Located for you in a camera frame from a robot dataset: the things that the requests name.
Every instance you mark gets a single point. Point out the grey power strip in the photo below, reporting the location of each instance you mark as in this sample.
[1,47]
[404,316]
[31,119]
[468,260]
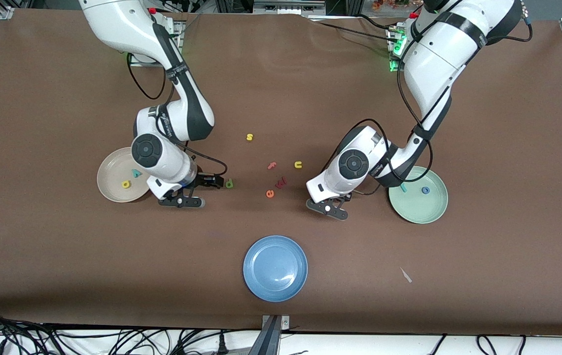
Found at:
[288,7]

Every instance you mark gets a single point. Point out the orange brown decoration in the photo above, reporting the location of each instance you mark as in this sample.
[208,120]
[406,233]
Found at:
[384,5]

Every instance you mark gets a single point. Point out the blue round plate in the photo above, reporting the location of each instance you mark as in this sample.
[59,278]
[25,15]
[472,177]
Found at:
[275,268]

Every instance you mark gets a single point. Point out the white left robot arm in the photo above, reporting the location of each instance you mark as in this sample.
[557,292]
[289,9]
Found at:
[439,54]

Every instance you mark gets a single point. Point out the beige round plate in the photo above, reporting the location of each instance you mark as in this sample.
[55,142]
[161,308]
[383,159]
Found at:
[113,172]

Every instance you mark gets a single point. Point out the black power plug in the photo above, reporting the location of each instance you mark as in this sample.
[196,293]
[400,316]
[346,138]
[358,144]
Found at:
[222,345]

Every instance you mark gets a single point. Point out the aluminium corner bracket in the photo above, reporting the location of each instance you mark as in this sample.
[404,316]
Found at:
[5,12]

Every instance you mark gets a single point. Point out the brown table cover sheet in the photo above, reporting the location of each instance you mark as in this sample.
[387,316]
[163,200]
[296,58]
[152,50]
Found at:
[281,98]

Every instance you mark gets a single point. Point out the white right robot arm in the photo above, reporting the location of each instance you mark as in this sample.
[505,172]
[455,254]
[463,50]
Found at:
[113,24]

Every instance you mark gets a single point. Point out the metal table edge bracket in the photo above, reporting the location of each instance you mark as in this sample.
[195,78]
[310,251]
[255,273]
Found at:
[273,337]

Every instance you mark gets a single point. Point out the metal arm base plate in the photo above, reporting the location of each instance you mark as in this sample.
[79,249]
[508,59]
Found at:
[392,64]
[178,34]

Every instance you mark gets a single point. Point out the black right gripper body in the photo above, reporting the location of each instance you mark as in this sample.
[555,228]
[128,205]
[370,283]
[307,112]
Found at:
[205,181]

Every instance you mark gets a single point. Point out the white paper scrap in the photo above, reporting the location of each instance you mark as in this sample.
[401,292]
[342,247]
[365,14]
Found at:
[405,275]

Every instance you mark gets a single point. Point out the red foam letter w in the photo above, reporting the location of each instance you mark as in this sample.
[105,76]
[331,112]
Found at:
[281,182]

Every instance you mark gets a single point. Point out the green round plate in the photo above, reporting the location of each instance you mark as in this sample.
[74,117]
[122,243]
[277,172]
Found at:
[419,209]

